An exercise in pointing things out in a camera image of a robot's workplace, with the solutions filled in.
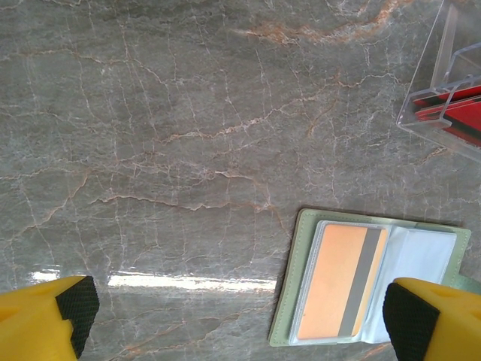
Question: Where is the red card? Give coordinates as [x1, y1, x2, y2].
[411, 85, 481, 148]

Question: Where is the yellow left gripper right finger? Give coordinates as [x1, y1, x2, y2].
[382, 277, 481, 361]

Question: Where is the orange card with grey stripe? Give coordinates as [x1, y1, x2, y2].
[296, 223, 389, 338]

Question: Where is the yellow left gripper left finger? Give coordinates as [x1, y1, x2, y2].
[0, 275, 101, 361]

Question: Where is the green card holder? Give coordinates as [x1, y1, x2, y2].
[268, 208, 481, 347]

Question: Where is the clear acrylic card box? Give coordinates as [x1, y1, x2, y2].
[396, 0, 481, 165]

